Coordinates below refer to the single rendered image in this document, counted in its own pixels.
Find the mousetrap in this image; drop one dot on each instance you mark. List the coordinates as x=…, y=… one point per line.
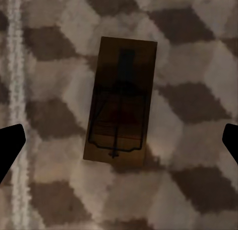
x=121, y=99

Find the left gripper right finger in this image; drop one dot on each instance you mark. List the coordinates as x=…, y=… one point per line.
x=230, y=140

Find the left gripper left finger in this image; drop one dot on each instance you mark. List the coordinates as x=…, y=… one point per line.
x=12, y=139

